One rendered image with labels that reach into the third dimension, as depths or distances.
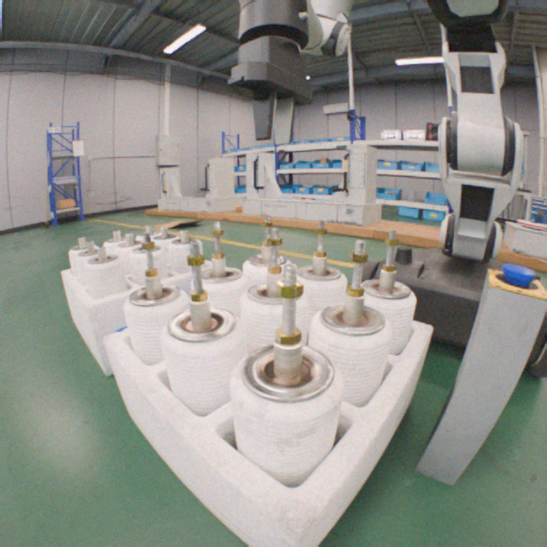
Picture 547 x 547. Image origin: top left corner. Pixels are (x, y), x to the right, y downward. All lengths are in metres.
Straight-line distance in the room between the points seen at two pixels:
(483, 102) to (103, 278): 0.93
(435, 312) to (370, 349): 0.44
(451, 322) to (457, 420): 0.36
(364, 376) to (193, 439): 0.18
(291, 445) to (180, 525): 0.25
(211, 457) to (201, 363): 0.09
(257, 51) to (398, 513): 0.61
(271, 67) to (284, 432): 0.34
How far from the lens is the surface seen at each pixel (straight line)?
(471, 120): 0.67
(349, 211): 2.43
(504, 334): 0.33
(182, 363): 0.28
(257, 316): 0.34
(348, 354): 0.28
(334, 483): 0.24
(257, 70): 0.32
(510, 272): 0.33
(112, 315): 0.64
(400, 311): 0.38
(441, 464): 0.47
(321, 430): 0.22
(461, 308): 0.70
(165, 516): 0.44
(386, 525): 0.44
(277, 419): 0.20
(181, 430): 0.28
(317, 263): 0.44
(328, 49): 0.63
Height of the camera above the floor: 0.39
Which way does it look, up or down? 18 degrees down
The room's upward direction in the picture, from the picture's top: straight up
